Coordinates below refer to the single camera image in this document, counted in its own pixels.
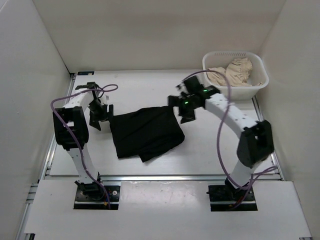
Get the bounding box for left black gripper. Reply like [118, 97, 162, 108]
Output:
[87, 100, 114, 131]

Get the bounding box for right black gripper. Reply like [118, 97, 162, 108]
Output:
[163, 96, 199, 125]

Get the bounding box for black trousers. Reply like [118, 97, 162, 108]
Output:
[109, 106, 185, 163]

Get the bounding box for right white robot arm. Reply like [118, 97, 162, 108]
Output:
[167, 76, 274, 200]

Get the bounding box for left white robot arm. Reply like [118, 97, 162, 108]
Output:
[50, 82, 114, 206]

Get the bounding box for small dark label tag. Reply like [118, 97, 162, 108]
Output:
[77, 71, 95, 76]

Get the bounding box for beige garment in basket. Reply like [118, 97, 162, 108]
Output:
[206, 57, 253, 87]

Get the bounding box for white plastic basket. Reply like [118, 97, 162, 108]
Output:
[202, 51, 269, 101]

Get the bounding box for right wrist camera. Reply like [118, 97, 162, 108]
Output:
[176, 76, 203, 94]

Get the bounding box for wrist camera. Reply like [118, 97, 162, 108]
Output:
[176, 76, 203, 94]
[75, 82, 101, 93]

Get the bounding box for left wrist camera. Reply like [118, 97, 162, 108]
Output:
[75, 82, 101, 93]

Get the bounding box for aluminium front rail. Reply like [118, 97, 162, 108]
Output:
[101, 174, 226, 182]

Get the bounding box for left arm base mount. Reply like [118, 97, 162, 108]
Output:
[73, 181, 121, 210]

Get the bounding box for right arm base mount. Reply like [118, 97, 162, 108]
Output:
[206, 185, 258, 212]

